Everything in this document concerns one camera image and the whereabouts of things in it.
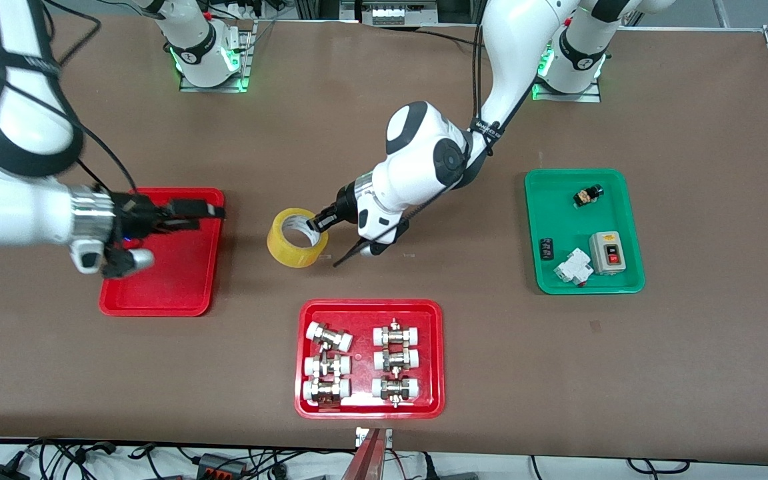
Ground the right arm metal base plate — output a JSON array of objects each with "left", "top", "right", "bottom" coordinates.
[{"left": 179, "top": 20, "right": 253, "bottom": 93}]

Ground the yellow tape roll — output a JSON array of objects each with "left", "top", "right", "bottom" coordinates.
[{"left": 267, "top": 208, "right": 329, "bottom": 269}]

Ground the green plastic tray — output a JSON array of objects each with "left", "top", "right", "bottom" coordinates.
[{"left": 525, "top": 169, "right": 646, "bottom": 295}]

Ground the white circuit breaker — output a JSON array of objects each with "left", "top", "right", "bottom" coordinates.
[{"left": 553, "top": 248, "right": 593, "bottom": 289}]

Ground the black cable on table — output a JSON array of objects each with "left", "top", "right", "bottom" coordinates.
[{"left": 417, "top": 28, "right": 479, "bottom": 46}]

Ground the empty red plastic tray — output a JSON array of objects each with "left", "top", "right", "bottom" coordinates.
[{"left": 99, "top": 187, "right": 225, "bottom": 317}]

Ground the white metal pipe fitting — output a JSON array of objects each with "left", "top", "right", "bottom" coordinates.
[
  {"left": 371, "top": 376, "right": 421, "bottom": 407},
  {"left": 373, "top": 348, "right": 420, "bottom": 373},
  {"left": 373, "top": 320, "right": 422, "bottom": 347},
  {"left": 306, "top": 322, "right": 353, "bottom": 352},
  {"left": 303, "top": 355, "right": 351, "bottom": 378},
  {"left": 302, "top": 379, "right": 351, "bottom": 405}
]

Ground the red tray with fittings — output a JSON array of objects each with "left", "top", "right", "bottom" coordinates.
[{"left": 294, "top": 299, "right": 445, "bottom": 420}]

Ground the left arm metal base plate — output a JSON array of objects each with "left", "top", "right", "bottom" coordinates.
[{"left": 532, "top": 79, "right": 602, "bottom": 103}]

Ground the red aluminium profile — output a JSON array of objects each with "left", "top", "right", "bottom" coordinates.
[{"left": 341, "top": 429, "right": 388, "bottom": 480}]

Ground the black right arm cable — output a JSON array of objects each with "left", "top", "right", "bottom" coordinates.
[{"left": 0, "top": 0, "right": 139, "bottom": 195}]

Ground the black orange connector box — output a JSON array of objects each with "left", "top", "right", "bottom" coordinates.
[{"left": 196, "top": 453, "right": 249, "bottom": 478}]

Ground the white power strip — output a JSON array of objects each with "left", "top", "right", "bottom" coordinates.
[{"left": 371, "top": 3, "right": 422, "bottom": 26}]

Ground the small metal bracket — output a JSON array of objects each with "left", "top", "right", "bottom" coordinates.
[{"left": 355, "top": 427, "right": 393, "bottom": 448}]

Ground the grey push button switch box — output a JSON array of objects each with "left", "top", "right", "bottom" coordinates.
[{"left": 588, "top": 231, "right": 627, "bottom": 276}]

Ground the black floor cable loop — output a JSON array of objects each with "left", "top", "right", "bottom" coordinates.
[{"left": 626, "top": 458, "right": 693, "bottom": 476}]

